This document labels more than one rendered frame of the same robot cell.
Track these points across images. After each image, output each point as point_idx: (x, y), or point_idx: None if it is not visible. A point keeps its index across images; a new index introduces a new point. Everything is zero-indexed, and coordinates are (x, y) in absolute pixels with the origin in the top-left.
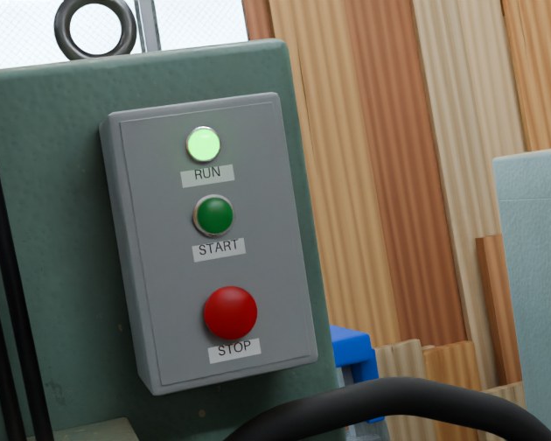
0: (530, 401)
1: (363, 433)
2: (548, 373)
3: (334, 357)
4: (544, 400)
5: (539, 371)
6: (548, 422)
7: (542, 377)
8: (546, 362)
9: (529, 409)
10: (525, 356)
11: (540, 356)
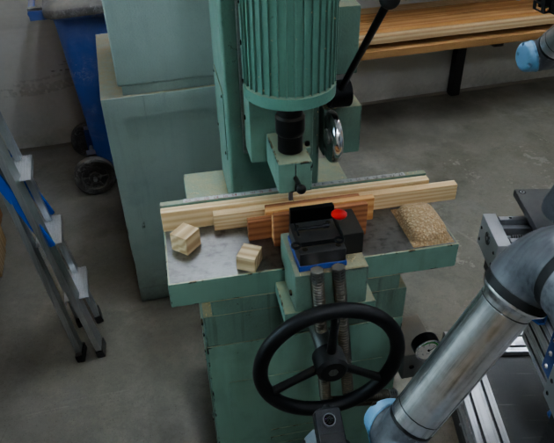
0: (112, 27)
1: None
2: (125, 10)
3: None
4: (121, 24)
5: (119, 11)
6: (124, 32)
7: (120, 13)
8: (124, 6)
9: (111, 31)
10: (109, 7)
11: (120, 4)
